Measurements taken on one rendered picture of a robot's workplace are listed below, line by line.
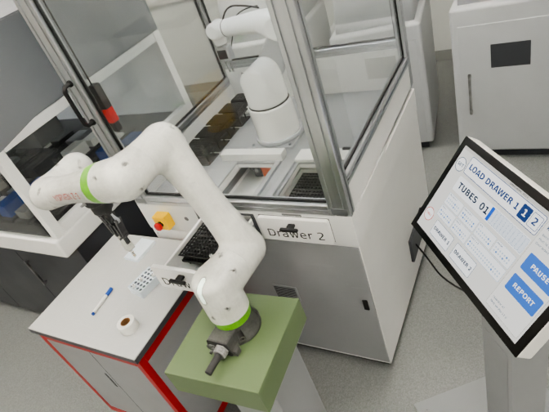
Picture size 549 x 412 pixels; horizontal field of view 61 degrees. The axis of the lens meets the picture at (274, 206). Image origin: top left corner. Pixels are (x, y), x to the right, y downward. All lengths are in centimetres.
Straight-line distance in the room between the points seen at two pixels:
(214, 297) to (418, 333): 132
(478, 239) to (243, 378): 74
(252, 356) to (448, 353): 116
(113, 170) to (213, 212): 32
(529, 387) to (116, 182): 139
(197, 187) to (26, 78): 115
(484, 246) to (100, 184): 98
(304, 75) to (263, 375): 84
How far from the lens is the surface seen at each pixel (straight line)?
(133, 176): 123
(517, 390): 175
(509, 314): 122
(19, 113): 226
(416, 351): 237
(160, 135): 131
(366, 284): 185
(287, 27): 131
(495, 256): 126
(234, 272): 135
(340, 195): 157
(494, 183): 131
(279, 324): 147
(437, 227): 142
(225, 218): 139
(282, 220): 172
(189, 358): 153
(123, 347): 186
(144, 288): 196
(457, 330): 243
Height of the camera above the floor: 197
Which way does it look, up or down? 35 degrees down
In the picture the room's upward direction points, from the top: 21 degrees counter-clockwise
